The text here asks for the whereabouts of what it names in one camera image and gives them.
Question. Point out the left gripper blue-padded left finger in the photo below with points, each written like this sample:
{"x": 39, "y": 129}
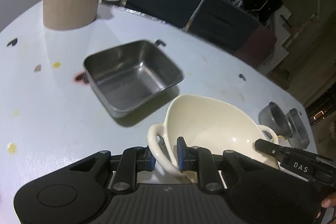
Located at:
{"x": 128, "y": 165}

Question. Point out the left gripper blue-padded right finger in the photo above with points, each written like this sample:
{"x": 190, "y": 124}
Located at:
{"x": 201, "y": 161}

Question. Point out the rectangular steel tray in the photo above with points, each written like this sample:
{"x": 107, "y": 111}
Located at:
{"x": 300, "y": 137}
{"x": 126, "y": 77}

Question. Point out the cream ceramic handled dish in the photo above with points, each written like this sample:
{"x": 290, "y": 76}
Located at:
{"x": 209, "y": 123}

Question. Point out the oval stainless steel bowl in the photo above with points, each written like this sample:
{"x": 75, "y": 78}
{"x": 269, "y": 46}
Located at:
{"x": 273, "y": 117}

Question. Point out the white floral scalloped bowl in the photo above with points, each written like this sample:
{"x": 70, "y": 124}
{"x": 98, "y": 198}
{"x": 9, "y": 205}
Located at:
{"x": 282, "y": 137}

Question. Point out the person's right hand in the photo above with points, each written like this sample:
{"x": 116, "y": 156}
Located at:
{"x": 329, "y": 201}

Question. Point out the maroon chair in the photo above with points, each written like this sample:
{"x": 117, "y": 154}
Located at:
{"x": 257, "y": 47}

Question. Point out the dark blue chair right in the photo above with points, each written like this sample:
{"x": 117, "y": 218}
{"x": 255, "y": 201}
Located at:
{"x": 223, "y": 24}

